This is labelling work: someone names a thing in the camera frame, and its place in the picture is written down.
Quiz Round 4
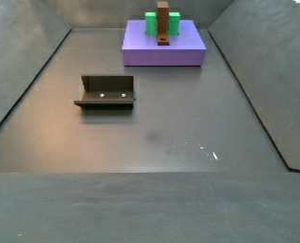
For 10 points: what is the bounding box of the purple base board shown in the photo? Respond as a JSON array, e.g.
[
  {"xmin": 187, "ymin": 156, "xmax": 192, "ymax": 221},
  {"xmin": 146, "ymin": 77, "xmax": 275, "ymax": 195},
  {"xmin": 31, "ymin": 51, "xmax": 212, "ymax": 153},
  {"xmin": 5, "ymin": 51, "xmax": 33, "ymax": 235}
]
[{"xmin": 122, "ymin": 20, "xmax": 206, "ymax": 66}]

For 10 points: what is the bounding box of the left green block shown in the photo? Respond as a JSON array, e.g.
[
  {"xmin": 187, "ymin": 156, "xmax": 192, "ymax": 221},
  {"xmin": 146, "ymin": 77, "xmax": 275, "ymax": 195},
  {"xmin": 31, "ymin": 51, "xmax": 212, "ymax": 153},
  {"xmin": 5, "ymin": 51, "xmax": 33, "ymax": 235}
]
[{"xmin": 144, "ymin": 12, "xmax": 158, "ymax": 36}]

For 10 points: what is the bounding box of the green block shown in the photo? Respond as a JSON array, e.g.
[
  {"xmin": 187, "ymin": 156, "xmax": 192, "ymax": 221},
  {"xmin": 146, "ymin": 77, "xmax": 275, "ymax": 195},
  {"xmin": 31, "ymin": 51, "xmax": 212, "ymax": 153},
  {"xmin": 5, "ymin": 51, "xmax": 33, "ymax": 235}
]
[
  {"xmin": 144, "ymin": 12, "xmax": 158, "ymax": 36},
  {"xmin": 167, "ymin": 12, "xmax": 180, "ymax": 35}
]

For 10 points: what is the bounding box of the right green block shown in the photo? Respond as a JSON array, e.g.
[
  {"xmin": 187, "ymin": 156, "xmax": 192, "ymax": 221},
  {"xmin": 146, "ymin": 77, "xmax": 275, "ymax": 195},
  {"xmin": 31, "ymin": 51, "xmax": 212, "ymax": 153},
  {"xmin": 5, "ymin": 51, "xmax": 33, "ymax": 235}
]
[{"xmin": 167, "ymin": 12, "xmax": 180, "ymax": 35}]

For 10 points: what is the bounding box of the brown L-shaped block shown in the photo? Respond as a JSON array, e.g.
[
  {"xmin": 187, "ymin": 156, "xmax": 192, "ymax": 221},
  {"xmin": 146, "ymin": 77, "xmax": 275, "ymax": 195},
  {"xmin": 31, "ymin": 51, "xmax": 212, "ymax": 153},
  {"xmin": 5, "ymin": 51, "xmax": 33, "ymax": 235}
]
[{"xmin": 156, "ymin": 1, "xmax": 168, "ymax": 46}]

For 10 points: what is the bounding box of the black angle bracket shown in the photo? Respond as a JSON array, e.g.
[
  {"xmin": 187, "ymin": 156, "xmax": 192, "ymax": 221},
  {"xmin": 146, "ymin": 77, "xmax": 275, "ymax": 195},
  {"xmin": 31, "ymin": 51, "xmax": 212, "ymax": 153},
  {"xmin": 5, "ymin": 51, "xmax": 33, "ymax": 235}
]
[{"xmin": 73, "ymin": 74, "xmax": 135, "ymax": 108}]

